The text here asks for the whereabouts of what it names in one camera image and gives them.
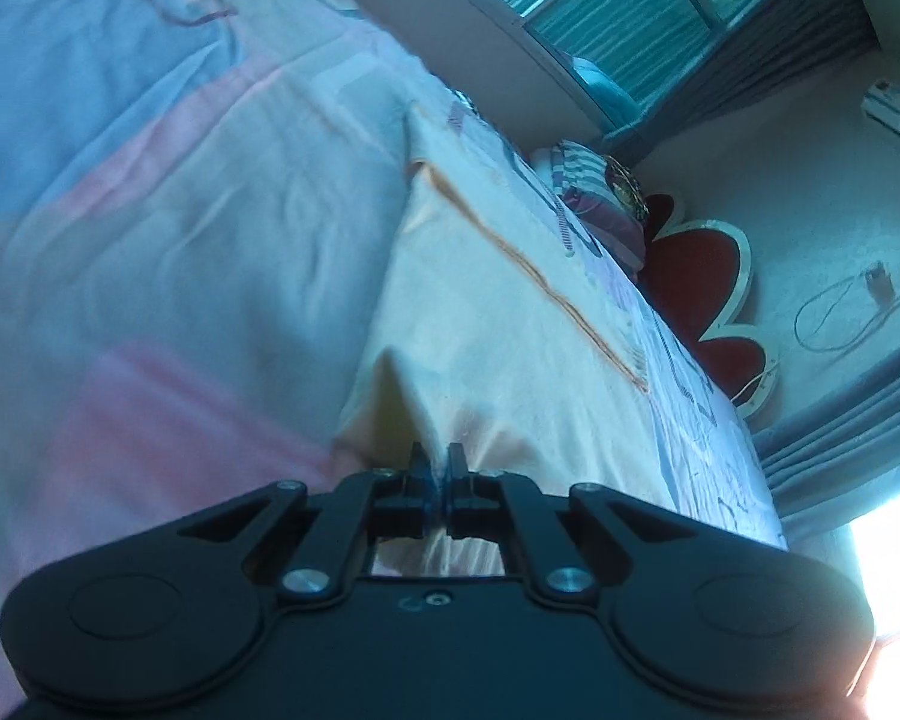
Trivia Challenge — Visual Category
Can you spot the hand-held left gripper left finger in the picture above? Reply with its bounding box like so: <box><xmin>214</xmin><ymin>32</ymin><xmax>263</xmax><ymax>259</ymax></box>
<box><xmin>178</xmin><ymin>444</ymin><xmax>434</xmax><ymax>601</ymax></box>

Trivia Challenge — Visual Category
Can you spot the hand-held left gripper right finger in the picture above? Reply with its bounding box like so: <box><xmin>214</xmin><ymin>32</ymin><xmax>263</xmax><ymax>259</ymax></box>
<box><xmin>444</xmin><ymin>444</ymin><xmax>702</xmax><ymax>601</ymax></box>

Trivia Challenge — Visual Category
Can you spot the red scalloped headboard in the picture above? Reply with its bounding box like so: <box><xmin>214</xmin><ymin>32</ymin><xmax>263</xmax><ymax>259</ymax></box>
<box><xmin>636</xmin><ymin>193</ymin><xmax>781</xmax><ymax>421</ymax></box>

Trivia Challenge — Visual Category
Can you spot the striped pillow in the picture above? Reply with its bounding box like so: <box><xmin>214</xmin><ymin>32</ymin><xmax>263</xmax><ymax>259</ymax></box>
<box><xmin>547</xmin><ymin>139</ymin><xmax>650</xmax><ymax>282</ymax></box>

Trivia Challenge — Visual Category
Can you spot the gold black cloth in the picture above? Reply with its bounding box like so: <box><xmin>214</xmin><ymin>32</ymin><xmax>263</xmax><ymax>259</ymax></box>
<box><xmin>604</xmin><ymin>156</ymin><xmax>650</xmax><ymax>223</ymax></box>

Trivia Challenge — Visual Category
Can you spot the patterned pink blue bedsheet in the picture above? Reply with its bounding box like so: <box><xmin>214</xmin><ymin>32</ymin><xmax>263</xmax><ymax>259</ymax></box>
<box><xmin>0</xmin><ymin>0</ymin><xmax>788</xmax><ymax>720</ymax></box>

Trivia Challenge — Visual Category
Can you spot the glass window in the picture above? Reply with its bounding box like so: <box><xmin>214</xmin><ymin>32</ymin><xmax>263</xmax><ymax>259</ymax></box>
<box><xmin>450</xmin><ymin>0</ymin><xmax>785</xmax><ymax>128</ymax></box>

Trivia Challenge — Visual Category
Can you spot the grey window curtain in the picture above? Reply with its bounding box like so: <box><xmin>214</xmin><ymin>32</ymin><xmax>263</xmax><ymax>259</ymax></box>
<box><xmin>600</xmin><ymin>0</ymin><xmax>871</xmax><ymax>158</ymax></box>

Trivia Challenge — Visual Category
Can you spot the grey pleated wall curtain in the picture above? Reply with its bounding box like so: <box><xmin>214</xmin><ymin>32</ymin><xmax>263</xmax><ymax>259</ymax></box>
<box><xmin>750</xmin><ymin>337</ymin><xmax>900</xmax><ymax>541</ymax></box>

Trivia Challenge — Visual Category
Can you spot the white charging cable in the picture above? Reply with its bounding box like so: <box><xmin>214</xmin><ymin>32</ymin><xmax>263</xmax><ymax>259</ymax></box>
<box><xmin>793</xmin><ymin>262</ymin><xmax>900</xmax><ymax>355</ymax></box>

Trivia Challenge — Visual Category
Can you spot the wall charger plug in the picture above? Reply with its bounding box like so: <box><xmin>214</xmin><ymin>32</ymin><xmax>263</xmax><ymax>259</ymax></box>
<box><xmin>862</xmin><ymin>261</ymin><xmax>893</xmax><ymax>308</ymax></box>

